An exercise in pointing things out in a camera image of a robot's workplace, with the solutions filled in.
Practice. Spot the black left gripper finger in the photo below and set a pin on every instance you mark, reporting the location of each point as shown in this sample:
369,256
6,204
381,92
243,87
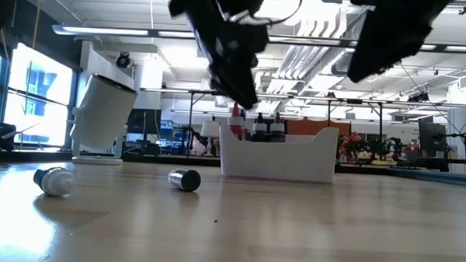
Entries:
231,76
253,42

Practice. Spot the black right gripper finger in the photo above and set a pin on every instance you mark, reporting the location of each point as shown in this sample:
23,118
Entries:
387,47

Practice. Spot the black monitor on arm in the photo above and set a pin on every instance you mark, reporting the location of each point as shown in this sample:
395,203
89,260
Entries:
431,140

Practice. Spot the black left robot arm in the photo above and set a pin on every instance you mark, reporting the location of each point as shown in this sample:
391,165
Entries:
0,10

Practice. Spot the dark-tipped food coloring bottle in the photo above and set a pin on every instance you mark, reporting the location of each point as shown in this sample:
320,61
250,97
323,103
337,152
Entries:
259,130

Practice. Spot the white-capped food coloring bottle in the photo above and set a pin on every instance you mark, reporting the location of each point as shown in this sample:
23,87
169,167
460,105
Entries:
56,181
184,180

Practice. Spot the white background lampshade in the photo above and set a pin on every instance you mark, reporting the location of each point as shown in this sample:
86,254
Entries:
210,129

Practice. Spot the long ceiling strip light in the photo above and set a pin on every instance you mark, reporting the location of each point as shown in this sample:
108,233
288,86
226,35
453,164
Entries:
104,31
317,41

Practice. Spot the orange partition panel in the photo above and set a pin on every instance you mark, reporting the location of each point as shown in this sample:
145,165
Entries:
307,127

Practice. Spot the white rectangular plastic bin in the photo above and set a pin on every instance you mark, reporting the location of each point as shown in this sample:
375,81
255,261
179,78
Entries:
278,158

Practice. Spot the black computer monitor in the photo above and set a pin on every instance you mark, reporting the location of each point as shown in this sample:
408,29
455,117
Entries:
144,122

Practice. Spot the white desk lamp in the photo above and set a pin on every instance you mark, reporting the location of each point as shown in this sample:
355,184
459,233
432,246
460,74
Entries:
101,118

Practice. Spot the large bright window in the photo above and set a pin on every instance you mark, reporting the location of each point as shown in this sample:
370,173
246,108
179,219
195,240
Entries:
39,101

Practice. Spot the black aluminium table frame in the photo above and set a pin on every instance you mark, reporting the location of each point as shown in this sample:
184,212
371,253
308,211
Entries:
170,160

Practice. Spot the black round ceiling camera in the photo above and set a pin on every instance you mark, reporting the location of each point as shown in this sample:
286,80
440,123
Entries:
123,60

